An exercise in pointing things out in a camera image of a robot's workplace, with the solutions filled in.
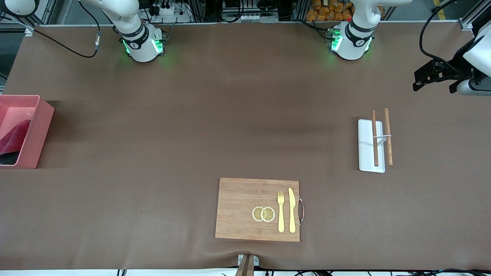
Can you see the wooden rod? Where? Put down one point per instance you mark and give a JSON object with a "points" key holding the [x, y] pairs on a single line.
{"points": [[375, 142], [388, 142]]}

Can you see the yellow plastic knife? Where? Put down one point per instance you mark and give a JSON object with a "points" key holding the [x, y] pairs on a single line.
{"points": [[292, 207]]}

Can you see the camera stand post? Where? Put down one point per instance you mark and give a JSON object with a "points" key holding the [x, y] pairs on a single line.
{"points": [[245, 266]]}

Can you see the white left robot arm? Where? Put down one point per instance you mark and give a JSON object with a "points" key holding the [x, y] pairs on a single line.
{"points": [[351, 42]]}

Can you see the brown table mat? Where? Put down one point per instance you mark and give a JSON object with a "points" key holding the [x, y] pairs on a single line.
{"points": [[153, 191]]}

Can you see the orange food pile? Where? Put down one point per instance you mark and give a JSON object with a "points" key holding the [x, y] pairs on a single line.
{"points": [[326, 11]]}

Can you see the bamboo cutting board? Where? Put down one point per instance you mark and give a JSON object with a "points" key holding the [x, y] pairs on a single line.
{"points": [[238, 207]]}

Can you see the white rack base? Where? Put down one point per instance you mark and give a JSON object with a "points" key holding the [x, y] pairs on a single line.
{"points": [[366, 153]]}

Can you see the white connector block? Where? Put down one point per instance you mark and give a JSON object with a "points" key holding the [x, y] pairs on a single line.
{"points": [[253, 17]]}

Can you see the white power strip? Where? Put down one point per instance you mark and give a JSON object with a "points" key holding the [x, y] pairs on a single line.
{"points": [[172, 15]]}

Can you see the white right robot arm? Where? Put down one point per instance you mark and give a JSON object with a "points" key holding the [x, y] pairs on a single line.
{"points": [[142, 46]]}

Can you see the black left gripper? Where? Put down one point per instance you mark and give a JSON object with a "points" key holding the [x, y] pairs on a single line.
{"points": [[457, 62]]}

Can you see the red cloth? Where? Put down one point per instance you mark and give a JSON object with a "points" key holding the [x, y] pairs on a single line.
{"points": [[15, 136]]}

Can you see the dried lemon slice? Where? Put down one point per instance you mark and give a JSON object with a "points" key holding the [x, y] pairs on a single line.
{"points": [[268, 214], [256, 214]]}

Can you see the yellow plastic fork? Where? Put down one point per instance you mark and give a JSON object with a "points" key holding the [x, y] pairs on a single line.
{"points": [[281, 218]]}

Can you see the pink plastic bin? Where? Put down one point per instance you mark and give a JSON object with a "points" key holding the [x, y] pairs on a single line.
{"points": [[38, 134]]}

